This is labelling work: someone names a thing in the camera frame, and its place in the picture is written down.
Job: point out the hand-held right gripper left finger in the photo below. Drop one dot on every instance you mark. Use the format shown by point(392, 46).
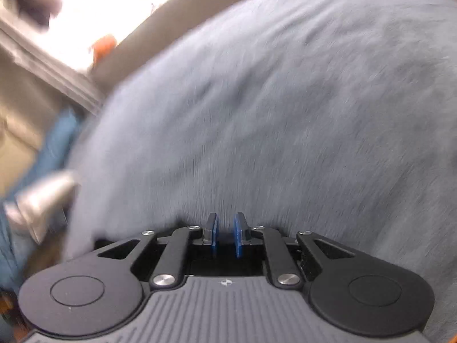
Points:
point(213, 235)

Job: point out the orange bag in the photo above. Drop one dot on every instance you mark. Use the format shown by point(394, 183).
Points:
point(103, 48)

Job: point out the blue pillow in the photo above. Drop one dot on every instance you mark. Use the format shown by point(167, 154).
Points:
point(60, 139)

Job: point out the grey fleece blanket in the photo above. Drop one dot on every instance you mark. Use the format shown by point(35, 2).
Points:
point(285, 114)

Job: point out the beige curtain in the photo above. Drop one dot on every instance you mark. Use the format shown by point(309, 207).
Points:
point(46, 64)

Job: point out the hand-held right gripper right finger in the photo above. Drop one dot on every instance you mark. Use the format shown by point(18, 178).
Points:
point(237, 237)

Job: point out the white folded cloth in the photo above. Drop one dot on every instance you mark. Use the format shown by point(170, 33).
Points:
point(43, 196)

